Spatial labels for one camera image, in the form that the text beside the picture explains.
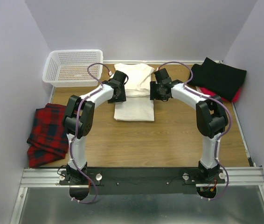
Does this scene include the white t shirt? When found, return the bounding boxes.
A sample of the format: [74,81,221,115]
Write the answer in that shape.
[114,63,154,122]

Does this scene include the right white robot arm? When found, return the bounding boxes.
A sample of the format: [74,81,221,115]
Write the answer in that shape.
[150,68,229,183]

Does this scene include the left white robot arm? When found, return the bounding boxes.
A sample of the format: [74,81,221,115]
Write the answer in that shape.
[62,70,128,184]

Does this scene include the white perforated plastic basket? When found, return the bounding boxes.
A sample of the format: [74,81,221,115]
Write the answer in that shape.
[42,49,103,88]

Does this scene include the black folded shirt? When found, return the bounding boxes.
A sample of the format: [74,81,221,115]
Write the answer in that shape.
[189,57,247,93]

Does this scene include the red plaid folded shirt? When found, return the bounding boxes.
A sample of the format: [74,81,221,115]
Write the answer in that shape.
[27,103,68,168]

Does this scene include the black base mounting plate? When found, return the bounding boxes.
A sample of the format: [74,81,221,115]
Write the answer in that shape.
[58,167,225,196]

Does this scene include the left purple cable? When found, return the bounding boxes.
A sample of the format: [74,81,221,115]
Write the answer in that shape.
[69,63,113,205]

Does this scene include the purple cable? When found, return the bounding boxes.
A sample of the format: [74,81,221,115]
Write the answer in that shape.
[69,63,113,205]
[156,61,234,203]

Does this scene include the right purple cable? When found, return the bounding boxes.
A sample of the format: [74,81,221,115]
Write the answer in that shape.
[156,61,234,203]

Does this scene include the aluminium frame rail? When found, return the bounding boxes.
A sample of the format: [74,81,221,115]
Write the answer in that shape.
[20,167,264,188]

